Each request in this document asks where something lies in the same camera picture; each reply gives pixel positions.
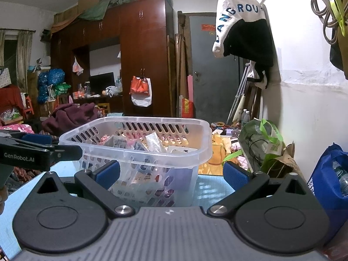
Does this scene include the blue dotted plastic bag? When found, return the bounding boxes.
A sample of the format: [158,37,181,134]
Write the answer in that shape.
[37,68,70,104]

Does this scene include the yellow floral blanket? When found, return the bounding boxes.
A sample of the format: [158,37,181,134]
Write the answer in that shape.
[198,134,245,176]

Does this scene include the maroon clothing pile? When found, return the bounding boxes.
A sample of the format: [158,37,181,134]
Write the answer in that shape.
[42,103,98,137]

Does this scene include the window curtain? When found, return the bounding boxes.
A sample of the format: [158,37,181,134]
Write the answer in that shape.
[16,31,34,92]

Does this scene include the dark red wooden wardrobe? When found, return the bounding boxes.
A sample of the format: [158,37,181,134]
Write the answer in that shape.
[51,0,176,117]

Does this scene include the black computer monitor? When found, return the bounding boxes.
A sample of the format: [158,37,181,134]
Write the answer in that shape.
[89,72,115,94]

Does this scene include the orange white hanging bag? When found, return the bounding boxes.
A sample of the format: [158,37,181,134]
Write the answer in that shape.
[129,76,152,107]

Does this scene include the white plastic laundry basket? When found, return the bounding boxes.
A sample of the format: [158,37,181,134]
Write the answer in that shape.
[59,117,212,207]

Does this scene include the black hanging garment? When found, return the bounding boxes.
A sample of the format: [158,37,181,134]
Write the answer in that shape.
[223,19,274,83]

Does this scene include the coiled rope bundle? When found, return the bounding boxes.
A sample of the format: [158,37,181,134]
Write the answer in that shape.
[310,0,346,45]

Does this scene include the green white plastic bag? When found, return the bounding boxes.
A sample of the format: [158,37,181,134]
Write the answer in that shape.
[222,119,285,174]

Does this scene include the grey door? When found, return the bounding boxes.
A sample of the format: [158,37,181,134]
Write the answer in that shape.
[189,15,243,123]

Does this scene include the metal crutches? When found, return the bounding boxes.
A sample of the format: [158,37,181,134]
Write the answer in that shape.
[226,61,257,124]

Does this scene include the white hat blue letters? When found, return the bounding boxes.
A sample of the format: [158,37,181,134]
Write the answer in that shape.
[212,0,265,58]

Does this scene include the blue shopping bag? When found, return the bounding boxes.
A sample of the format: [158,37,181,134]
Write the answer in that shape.
[307,143,347,243]

